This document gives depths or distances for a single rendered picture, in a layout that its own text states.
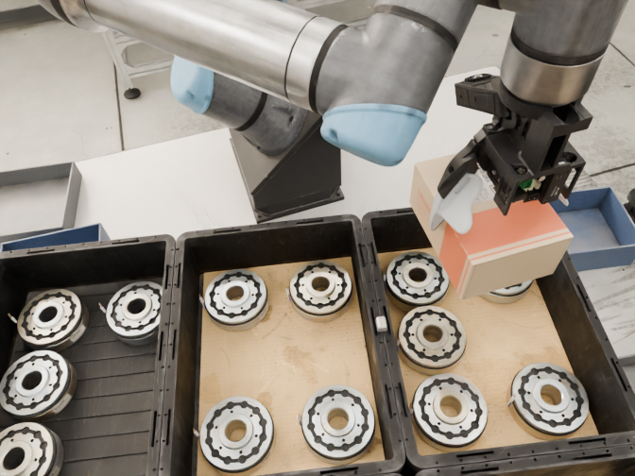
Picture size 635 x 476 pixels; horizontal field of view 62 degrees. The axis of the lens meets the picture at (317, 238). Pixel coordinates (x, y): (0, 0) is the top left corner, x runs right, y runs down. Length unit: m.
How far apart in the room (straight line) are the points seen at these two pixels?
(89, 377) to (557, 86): 0.76
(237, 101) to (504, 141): 0.55
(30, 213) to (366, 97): 1.06
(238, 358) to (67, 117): 2.11
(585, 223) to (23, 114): 2.49
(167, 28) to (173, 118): 2.10
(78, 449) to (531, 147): 0.72
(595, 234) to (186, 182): 0.90
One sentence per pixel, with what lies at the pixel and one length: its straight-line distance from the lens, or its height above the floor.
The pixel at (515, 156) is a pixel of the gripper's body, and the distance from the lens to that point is 0.54.
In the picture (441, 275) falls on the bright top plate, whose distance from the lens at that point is 0.90.
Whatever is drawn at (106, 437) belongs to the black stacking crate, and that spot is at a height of 0.83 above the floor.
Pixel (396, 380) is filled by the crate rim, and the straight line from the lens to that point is 0.73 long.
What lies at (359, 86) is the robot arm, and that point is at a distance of 0.42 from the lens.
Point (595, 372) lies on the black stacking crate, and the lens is 0.85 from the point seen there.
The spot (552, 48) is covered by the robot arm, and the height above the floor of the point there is 1.36.
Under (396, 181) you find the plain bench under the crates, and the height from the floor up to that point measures 0.70.
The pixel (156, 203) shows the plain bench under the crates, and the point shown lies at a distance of 1.27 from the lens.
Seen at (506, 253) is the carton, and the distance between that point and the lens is 0.61.
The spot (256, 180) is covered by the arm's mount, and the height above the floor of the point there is 0.82.
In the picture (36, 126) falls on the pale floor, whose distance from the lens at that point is 2.85.
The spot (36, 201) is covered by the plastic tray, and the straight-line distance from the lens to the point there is 1.39.
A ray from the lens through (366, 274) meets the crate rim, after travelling 0.80.
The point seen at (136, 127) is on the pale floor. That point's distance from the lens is 2.62.
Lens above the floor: 1.60
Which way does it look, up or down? 53 degrees down
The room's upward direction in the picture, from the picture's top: 5 degrees counter-clockwise
